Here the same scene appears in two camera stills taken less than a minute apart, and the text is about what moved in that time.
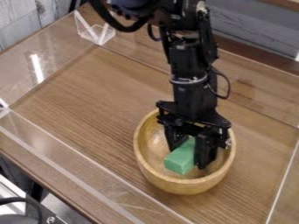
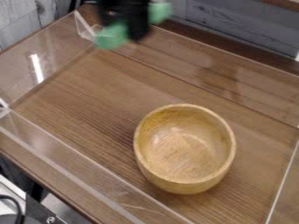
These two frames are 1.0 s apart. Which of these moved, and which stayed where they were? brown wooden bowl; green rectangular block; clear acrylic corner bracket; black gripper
Moved: black gripper; green rectangular block
Stayed: clear acrylic corner bracket; brown wooden bowl
